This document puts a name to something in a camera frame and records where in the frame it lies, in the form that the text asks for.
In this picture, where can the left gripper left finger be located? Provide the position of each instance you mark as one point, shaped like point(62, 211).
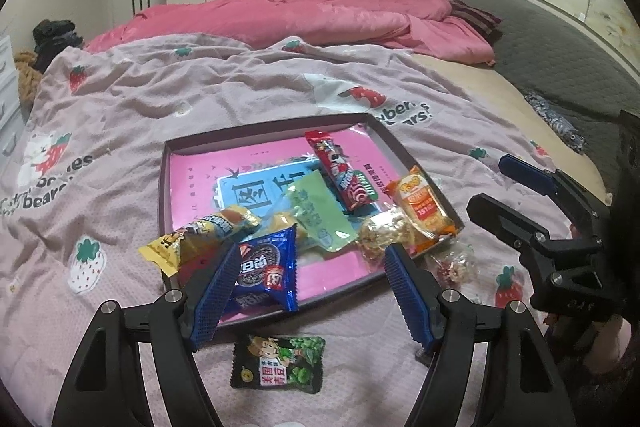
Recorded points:
point(104, 385)

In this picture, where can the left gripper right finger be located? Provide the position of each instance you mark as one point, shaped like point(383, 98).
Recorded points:
point(521, 387)

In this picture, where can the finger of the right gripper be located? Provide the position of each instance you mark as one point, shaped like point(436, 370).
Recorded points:
point(540, 179)
point(520, 226)

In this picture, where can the yellow wafer bar packet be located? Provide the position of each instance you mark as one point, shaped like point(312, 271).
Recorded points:
point(199, 237)

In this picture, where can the clear nougat cracker packet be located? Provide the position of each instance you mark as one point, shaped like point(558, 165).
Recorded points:
point(454, 266)

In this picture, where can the blue oreo packet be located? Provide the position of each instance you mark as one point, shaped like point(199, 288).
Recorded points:
point(268, 274)

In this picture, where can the black green pea packet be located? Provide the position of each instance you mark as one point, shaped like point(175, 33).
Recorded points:
point(289, 362)

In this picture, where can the orange rice cracker packet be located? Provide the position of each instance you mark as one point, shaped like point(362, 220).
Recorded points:
point(429, 220)

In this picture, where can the clear meat floss cake packet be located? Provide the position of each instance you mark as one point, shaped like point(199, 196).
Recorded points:
point(377, 232)

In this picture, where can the green pouch with yellow cake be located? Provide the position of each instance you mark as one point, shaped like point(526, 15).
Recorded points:
point(309, 206)

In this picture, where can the red candy tube packet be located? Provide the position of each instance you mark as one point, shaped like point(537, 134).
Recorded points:
point(352, 185)

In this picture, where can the patterned dark cloth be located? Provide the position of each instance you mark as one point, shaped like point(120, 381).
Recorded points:
point(561, 126)

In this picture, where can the grey bed headboard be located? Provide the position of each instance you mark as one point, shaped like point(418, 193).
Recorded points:
point(538, 52)

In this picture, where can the purple strawberry blanket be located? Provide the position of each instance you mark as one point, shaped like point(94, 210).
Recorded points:
point(147, 138)

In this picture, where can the dark shallow box tray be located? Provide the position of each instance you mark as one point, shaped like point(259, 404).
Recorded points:
point(312, 202)

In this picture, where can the pink Chinese workbook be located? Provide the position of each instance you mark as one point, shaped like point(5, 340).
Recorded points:
point(272, 170)

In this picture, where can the striped dark pillow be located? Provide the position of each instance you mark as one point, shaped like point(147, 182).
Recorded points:
point(482, 21)

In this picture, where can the white drawer cabinet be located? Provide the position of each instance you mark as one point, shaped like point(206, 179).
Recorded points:
point(12, 121)

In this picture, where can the dark clothes pile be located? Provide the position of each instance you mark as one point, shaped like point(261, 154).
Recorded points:
point(51, 38)

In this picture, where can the pink quilt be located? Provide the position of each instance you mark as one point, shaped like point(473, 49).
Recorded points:
point(427, 27)

